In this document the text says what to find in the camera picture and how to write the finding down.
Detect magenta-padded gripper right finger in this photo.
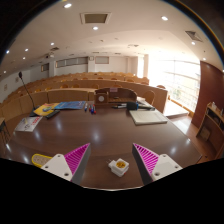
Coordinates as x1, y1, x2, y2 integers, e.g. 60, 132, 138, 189
131, 142, 184, 186

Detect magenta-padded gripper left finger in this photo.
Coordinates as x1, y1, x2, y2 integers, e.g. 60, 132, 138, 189
40, 142, 92, 186

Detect white charger with red switch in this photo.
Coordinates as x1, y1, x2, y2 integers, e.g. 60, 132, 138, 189
107, 157, 130, 178

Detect white notebook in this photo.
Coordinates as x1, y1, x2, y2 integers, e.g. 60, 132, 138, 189
129, 110, 169, 126

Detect black remote control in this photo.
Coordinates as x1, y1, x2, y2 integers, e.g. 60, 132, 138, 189
45, 110, 61, 120

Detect white printed paper sheet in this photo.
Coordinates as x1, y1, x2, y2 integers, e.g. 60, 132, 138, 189
14, 115, 44, 133

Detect black gooseneck desk microphone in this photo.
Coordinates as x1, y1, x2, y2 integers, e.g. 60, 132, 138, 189
18, 71, 40, 118

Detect blue booklet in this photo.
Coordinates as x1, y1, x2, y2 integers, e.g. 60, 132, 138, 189
54, 100, 87, 111

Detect wooden shelf unit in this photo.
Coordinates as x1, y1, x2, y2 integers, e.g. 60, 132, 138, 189
195, 101, 224, 160

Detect rows of wooden auditorium seats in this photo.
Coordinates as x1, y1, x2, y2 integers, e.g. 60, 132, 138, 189
0, 71, 169, 114

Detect stool with black legs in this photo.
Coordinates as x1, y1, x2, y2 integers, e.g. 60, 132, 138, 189
0, 117, 11, 144

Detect wooden desk organizer with clock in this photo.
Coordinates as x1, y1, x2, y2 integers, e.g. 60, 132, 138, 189
93, 87, 138, 107

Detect large bright window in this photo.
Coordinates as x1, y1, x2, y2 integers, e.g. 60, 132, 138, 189
148, 59, 202, 113

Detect small square ceiling vent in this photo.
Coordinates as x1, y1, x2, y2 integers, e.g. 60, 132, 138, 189
185, 30, 203, 43

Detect large square ceiling vent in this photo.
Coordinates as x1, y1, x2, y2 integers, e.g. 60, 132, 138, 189
79, 12, 112, 25

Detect recessed ceiling lights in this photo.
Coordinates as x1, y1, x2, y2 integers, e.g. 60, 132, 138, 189
4, 2, 209, 63

